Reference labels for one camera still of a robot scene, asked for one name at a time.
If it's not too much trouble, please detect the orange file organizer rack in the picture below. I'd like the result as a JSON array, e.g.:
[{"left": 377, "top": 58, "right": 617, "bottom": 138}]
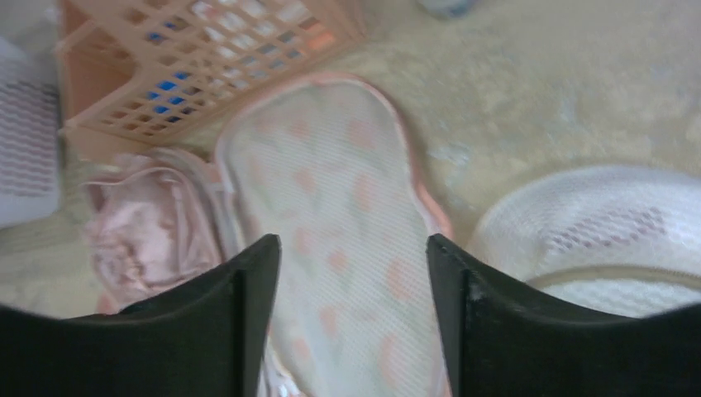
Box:
[{"left": 56, "top": 1, "right": 365, "bottom": 163}]

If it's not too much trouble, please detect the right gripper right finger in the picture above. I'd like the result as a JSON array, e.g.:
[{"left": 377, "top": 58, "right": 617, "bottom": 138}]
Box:
[{"left": 427, "top": 234, "right": 700, "bottom": 396}]

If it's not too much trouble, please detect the white plastic basket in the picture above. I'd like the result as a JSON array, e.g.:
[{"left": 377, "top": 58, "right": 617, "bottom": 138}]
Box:
[{"left": 1, "top": 39, "right": 60, "bottom": 228}]

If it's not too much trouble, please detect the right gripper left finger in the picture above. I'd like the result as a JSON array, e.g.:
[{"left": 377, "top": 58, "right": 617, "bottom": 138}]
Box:
[{"left": 1, "top": 234, "right": 280, "bottom": 397}]

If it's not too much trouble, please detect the floral mesh laundry bag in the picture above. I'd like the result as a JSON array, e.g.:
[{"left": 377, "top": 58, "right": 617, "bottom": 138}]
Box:
[{"left": 82, "top": 74, "right": 455, "bottom": 397}]

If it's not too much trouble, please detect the white round mesh laundry bag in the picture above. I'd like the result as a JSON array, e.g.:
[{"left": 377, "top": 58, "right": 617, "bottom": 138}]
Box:
[{"left": 467, "top": 165, "right": 700, "bottom": 318}]

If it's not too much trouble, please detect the satin pink lace bra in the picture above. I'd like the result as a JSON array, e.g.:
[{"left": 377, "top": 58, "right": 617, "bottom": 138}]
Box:
[{"left": 83, "top": 151, "right": 224, "bottom": 313}]

